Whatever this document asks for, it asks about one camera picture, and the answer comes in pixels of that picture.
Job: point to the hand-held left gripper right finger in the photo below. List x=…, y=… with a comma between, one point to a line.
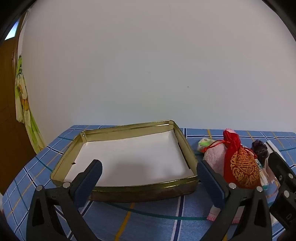
x=210, y=185

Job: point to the blue plaid sheet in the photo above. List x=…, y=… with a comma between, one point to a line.
x=157, y=227

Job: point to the green tissue packet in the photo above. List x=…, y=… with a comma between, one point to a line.
x=204, y=143

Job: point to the green printed hanging cloth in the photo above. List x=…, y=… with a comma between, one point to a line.
x=23, y=97

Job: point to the purple scrunchie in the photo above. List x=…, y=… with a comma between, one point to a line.
x=259, y=148

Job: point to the gold tin box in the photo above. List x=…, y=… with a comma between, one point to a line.
x=138, y=192

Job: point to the brown wooden door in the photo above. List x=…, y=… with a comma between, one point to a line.
x=9, y=104

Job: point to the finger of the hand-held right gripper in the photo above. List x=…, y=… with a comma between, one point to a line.
x=281, y=169

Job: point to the white paper liner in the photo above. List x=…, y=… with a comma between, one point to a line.
x=138, y=157

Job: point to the white teal patterned cloth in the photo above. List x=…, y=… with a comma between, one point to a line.
x=263, y=178

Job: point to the transom window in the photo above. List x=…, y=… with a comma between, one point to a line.
x=12, y=31

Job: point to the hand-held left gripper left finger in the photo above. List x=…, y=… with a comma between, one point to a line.
x=89, y=183

